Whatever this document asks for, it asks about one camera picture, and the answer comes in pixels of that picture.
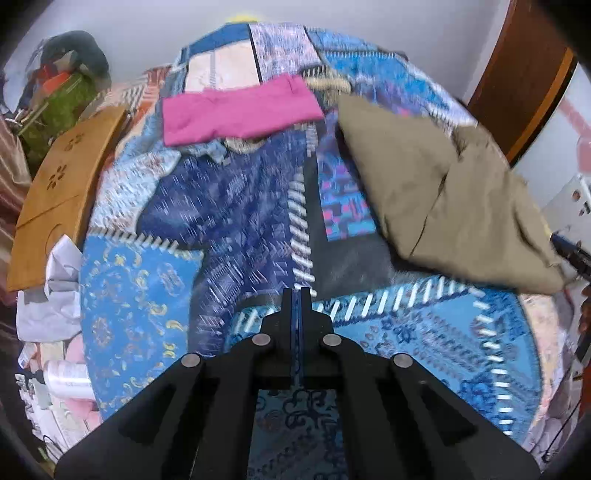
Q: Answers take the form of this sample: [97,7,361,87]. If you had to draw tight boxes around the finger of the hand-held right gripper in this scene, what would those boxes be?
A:
[550,234,591,280]

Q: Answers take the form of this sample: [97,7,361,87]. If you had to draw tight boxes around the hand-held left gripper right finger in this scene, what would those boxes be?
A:
[300,287,541,480]

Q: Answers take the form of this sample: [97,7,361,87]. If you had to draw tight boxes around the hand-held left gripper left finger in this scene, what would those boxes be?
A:
[54,287,301,480]

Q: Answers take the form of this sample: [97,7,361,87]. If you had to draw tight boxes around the khaki pants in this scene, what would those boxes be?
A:
[337,95,568,295]

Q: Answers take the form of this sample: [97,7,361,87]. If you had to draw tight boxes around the white appliance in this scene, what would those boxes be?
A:
[540,173,591,245]

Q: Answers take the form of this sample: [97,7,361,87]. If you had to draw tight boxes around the white wardrobe sliding door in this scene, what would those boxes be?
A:
[512,65,591,208]

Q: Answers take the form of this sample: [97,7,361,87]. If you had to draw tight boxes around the blue patchwork blanket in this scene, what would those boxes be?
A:
[78,21,573,480]

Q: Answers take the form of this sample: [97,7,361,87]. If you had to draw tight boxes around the wooden door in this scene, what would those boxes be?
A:
[466,0,578,164]

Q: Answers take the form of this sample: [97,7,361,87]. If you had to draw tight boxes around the light pink cloth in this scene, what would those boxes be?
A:
[65,342,105,426]

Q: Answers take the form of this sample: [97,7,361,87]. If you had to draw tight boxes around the clear plastic bottle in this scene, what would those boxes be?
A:
[44,359,92,400]

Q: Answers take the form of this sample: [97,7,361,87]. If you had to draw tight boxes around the wooden lap table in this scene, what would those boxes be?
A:
[6,106,129,292]

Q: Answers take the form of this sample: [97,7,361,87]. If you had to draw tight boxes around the green patterned bag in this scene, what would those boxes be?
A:
[16,74,100,162]

